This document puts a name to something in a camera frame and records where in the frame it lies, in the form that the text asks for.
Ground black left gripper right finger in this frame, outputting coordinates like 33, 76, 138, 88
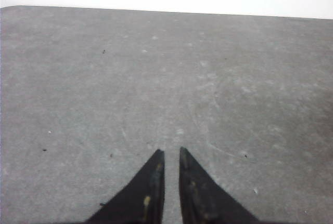
179, 147, 259, 223

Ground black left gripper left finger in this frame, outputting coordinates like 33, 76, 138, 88
86, 149, 165, 223

